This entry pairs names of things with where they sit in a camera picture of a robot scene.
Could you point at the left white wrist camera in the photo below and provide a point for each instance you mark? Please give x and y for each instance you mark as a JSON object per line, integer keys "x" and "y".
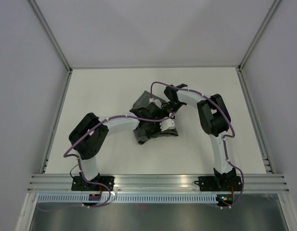
{"x": 167, "y": 124}

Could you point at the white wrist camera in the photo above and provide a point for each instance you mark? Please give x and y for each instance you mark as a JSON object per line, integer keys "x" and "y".
{"x": 167, "y": 124}
{"x": 155, "y": 101}

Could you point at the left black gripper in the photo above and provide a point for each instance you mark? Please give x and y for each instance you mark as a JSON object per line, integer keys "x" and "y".
{"x": 148, "y": 134}

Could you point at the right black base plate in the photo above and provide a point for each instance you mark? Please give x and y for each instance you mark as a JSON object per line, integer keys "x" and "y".
{"x": 209, "y": 184}

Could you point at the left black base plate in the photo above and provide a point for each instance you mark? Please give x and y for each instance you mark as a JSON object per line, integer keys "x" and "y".
{"x": 99, "y": 183}

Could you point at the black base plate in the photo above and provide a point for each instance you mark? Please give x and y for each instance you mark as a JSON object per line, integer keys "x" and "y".
{"x": 209, "y": 184}
{"x": 99, "y": 183}

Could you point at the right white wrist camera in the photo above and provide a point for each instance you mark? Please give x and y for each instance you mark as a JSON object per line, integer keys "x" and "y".
{"x": 155, "y": 101}

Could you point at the grey cloth napkin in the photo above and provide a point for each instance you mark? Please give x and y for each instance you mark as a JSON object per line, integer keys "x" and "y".
{"x": 143, "y": 101}

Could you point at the aluminium cage frame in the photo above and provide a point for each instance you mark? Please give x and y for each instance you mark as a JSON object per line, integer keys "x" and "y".
{"x": 117, "y": 48}

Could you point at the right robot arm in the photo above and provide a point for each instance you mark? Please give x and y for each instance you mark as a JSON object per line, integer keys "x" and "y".
{"x": 214, "y": 119}

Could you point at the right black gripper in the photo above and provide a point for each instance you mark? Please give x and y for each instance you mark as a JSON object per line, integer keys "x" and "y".
{"x": 162, "y": 114}

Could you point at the aluminium front rail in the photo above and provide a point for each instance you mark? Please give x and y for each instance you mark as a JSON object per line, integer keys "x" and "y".
{"x": 62, "y": 183}

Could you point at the white slotted cable duct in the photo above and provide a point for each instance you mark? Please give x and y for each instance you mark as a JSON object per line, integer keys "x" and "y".
{"x": 129, "y": 198}

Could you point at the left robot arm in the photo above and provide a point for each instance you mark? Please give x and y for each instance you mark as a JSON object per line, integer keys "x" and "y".
{"x": 89, "y": 135}

